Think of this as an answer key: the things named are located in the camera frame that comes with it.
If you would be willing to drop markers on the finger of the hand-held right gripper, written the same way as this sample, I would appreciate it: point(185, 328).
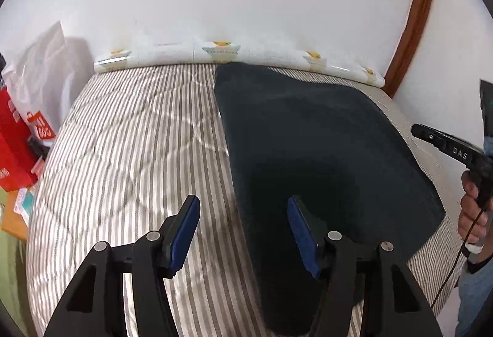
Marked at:
point(425, 133)

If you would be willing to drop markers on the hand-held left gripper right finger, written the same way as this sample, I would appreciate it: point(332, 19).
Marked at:
point(302, 237)

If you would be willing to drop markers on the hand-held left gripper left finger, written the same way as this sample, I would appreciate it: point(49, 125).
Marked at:
point(185, 233)

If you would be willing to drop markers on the black shirt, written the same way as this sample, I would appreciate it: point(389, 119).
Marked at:
point(327, 152)

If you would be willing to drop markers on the person's right forearm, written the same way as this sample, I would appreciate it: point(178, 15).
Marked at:
point(475, 290)

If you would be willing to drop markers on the person's right hand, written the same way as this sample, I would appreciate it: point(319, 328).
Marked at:
point(470, 208)

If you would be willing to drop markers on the striped bed mattress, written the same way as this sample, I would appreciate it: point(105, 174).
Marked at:
point(127, 152)

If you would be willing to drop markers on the colourful printed booklet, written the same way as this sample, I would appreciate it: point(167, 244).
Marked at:
point(25, 202)

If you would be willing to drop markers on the orange flat box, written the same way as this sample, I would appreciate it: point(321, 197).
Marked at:
point(13, 226)

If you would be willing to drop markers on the green floor mat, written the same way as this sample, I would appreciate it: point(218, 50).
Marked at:
point(7, 264)

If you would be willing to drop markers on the white patterned bolster pillow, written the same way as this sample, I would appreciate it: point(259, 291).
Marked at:
point(173, 52)

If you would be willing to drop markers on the red paper bag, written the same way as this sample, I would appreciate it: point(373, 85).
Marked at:
point(15, 156)

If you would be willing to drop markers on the white plastic bag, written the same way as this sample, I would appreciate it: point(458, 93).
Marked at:
point(38, 71)

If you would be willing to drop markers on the brown wooden door frame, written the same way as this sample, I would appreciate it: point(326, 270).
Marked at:
point(416, 21)

